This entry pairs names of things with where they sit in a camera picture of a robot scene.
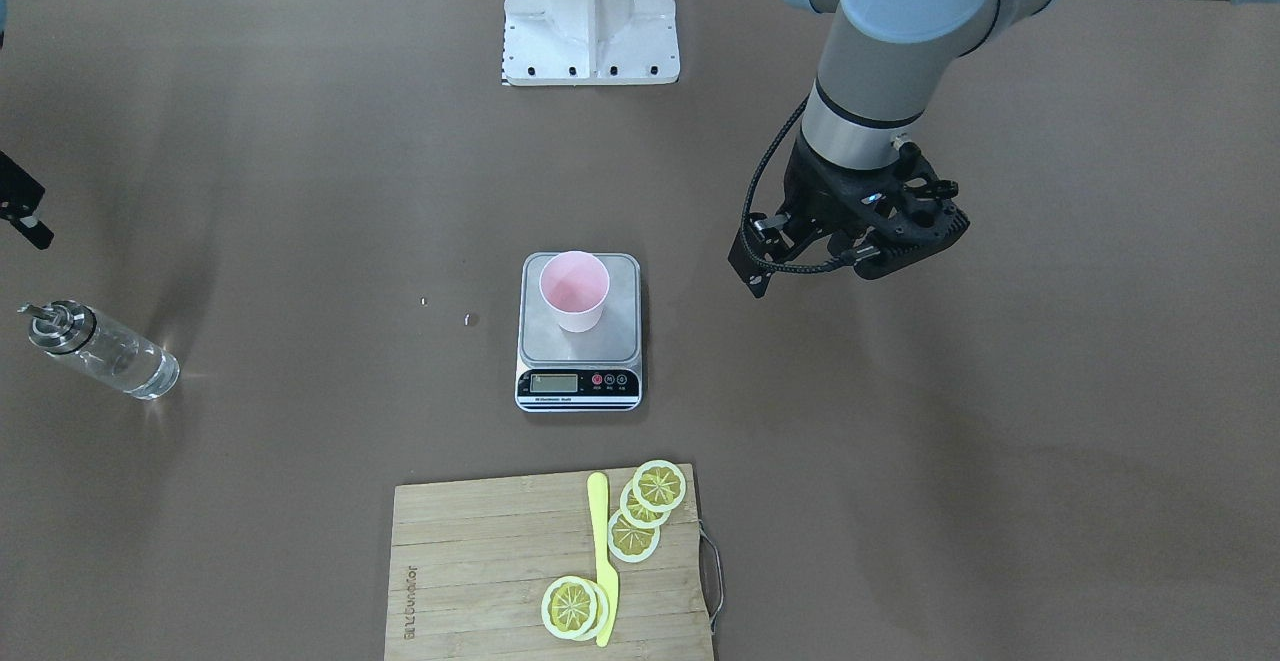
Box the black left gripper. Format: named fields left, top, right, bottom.
left=727, top=135, right=901, bottom=298

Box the glass sauce bottle metal spout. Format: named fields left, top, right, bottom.
left=17, top=300, right=180, bottom=400

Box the pink plastic cup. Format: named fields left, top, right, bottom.
left=538, top=250, right=611, bottom=333

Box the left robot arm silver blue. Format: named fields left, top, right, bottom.
left=727, top=0, right=1277, bottom=298

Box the digital kitchen scale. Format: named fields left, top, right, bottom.
left=513, top=252, right=644, bottom=412

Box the lemon slice middle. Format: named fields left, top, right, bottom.
left=620, top=480, right=671, bottom=530

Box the lemon slice lower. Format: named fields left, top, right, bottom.
left=605, top=511, right=660, bottom=564

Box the yellow plastic knife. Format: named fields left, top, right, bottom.
left=588, top=471, right=620, bottom=648

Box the bamboo cutting board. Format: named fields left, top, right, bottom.
left=384, top=462, right=721, bottom=660

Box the lemon slice behind front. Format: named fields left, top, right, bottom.
left=573, top=579, right=611, bottom=642

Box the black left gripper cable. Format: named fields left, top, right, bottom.
left=741, top=96, right=881, bottom=275

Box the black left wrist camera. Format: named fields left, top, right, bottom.
left=854, top=142, right=970, bottom=281

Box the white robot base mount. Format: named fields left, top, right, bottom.
left=500, top=0, right=681, bottom=87

